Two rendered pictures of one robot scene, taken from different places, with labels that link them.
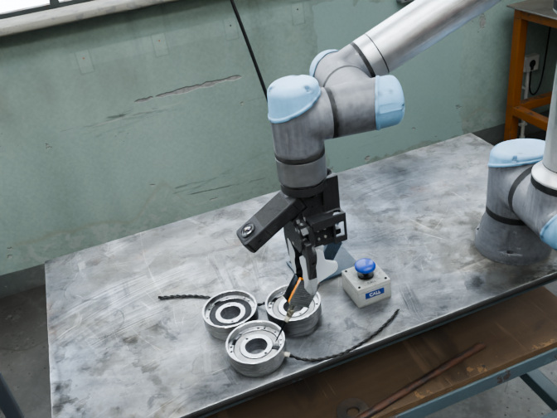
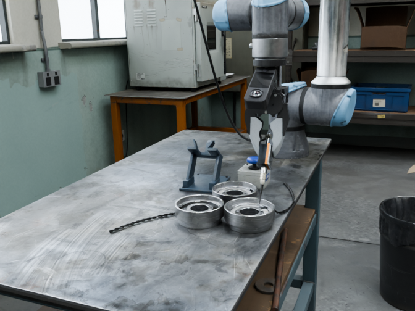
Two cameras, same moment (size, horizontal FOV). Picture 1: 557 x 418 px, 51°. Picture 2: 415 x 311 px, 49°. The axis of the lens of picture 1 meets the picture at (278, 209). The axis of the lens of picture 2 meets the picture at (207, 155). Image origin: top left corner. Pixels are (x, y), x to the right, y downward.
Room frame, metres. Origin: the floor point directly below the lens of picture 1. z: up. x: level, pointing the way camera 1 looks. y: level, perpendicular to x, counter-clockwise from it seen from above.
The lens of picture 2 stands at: (0.28, 0.81, 1.19)
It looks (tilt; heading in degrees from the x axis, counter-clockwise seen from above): 15 degrees down; 309
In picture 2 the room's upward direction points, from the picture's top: 1 degrees counter-clockwise
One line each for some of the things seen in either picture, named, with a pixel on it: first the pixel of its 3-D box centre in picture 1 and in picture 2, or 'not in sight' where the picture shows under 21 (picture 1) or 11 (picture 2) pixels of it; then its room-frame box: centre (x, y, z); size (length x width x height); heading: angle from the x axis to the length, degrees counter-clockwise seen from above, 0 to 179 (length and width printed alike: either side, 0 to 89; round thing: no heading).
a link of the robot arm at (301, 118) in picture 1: (297, 118); (270, 10); (0.78, -0.05, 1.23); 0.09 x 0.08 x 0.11; 97
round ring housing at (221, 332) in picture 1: (230, 315); (199, 211); (0.85, 0.12, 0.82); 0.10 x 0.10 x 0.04
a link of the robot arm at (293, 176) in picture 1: (300, 166); (268, 49); (0.79, -0.04, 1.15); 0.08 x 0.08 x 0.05
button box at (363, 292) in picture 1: (368, 282); (255, 174); (0.89, -0.15, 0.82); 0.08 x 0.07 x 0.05; 106
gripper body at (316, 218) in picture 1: (311, 210); (269, 87); (0.79, -0.05, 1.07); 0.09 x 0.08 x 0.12; 109
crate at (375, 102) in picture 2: not in sight; (380, 97); (1.64, -3.53, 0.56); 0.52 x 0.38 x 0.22; 13
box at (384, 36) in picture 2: not in sight; (383, 27); (1.65, -3.51, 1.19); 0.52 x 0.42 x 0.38; 16
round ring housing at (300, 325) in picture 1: (293, 309); (234, 196); (0.85, 0.00, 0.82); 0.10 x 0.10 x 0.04
